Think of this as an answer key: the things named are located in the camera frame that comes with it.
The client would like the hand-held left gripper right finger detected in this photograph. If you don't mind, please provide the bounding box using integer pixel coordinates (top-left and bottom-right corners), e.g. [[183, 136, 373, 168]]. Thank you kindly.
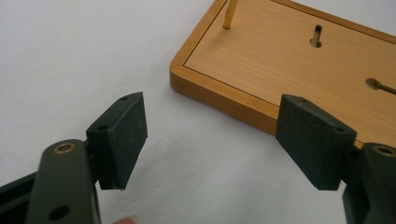
[[275, 94, 358, 191]]

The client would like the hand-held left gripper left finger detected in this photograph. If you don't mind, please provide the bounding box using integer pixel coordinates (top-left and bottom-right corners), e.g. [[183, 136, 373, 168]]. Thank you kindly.
[[85, 91, 149, 191]]

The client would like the wooden peg board base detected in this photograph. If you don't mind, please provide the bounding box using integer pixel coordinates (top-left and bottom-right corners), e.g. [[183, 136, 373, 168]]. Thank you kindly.
[[169, 0, 396, 149]]

